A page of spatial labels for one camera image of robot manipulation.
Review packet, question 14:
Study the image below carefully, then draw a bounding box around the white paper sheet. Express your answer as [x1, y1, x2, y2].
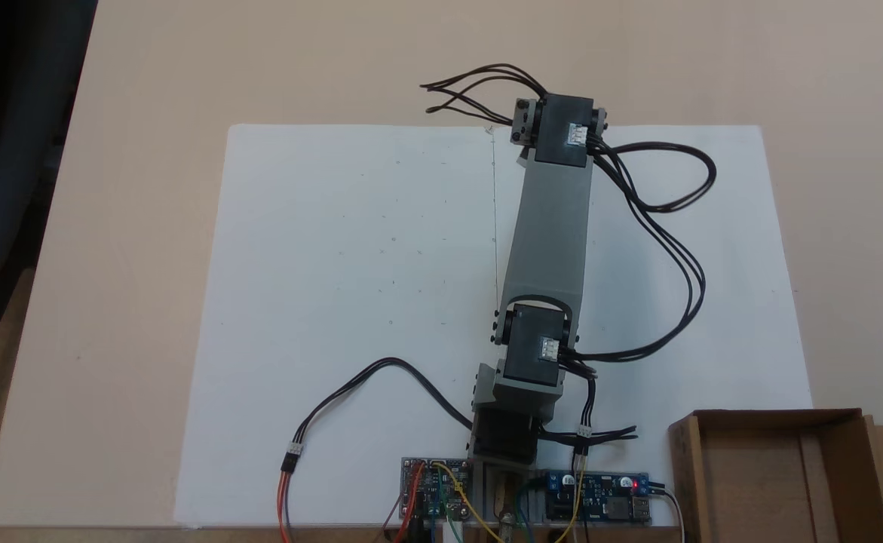
[173, 124, 816, 529]

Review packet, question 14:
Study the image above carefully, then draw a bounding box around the dark circuit board with connectors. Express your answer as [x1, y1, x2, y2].
[400, 457, 474, 522]

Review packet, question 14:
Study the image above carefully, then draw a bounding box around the blue circuit board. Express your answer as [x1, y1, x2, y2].
[544, 471, 652, 523]

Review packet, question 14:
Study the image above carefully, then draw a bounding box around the brown cardboard box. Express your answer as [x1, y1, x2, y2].
[667, 408, 883, 543]

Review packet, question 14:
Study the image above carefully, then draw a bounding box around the dark office chair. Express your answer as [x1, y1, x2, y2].
[0, 0, 100, 289]

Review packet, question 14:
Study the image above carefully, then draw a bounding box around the long black table cable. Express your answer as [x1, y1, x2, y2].
[287, 357, 481, 455]

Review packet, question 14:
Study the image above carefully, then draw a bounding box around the black wrist servo wire loop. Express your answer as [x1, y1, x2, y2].
[419, 63, 546, 127]

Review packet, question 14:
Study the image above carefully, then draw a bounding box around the short black base servo cable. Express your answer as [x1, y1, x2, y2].
[538, 373, 639, 458]

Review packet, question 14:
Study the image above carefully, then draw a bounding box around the coloured jumper wire bundle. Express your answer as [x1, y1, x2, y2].
[430, 461, 504, 543]

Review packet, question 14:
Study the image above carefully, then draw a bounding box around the black forearm servo wire bundle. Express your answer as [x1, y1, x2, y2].
[560, 134, 718, 364]

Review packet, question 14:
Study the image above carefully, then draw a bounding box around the yellow wire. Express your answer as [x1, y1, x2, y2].
[571, 452, 587, 543]

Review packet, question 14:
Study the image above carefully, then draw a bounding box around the orange red wire bundle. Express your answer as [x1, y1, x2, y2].
[278, 451, 431, 543]

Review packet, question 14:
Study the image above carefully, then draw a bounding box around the white cable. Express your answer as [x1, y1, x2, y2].
[666, 492, 688, 543]

